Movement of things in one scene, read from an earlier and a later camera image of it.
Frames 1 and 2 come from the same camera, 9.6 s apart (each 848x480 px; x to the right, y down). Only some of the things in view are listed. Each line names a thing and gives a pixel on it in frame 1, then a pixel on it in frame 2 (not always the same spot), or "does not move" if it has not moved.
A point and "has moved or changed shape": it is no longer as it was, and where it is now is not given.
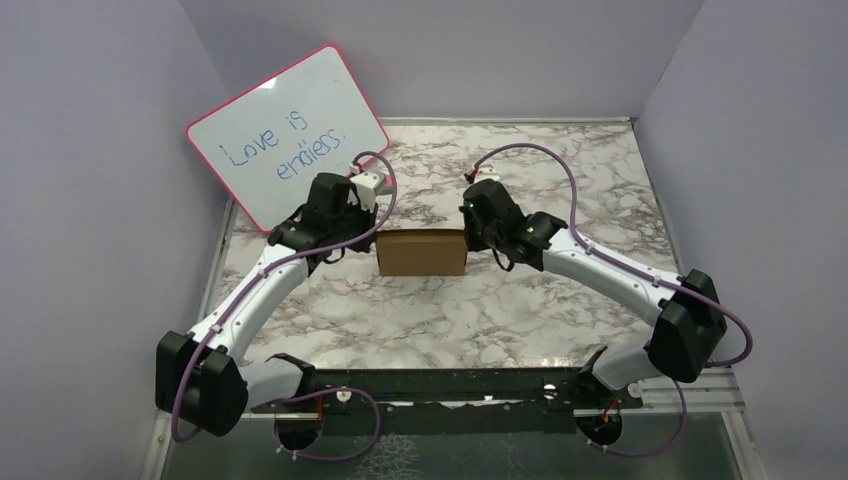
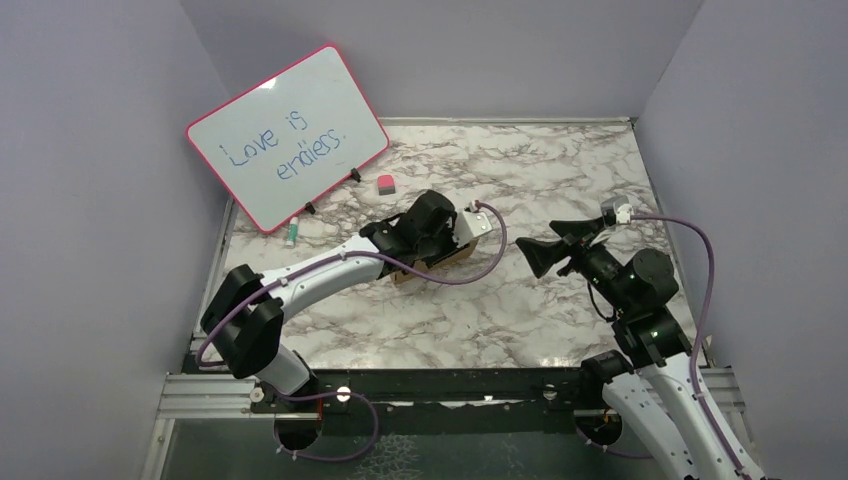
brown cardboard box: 421,252 has moved or changed shape
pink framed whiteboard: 266,144 does not move
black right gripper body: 479,239 → 599,267
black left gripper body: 355,220 → 432,248
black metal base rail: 448,401 does not move
